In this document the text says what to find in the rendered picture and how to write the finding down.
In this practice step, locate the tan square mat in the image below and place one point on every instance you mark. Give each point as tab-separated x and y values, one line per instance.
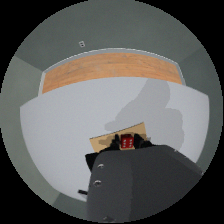
102	142

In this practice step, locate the red die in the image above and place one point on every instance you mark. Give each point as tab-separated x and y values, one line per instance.
126	140

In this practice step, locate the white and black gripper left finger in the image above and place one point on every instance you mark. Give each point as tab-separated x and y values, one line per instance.
90	158

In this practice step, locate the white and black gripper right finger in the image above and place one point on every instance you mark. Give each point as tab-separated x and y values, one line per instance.
140	143

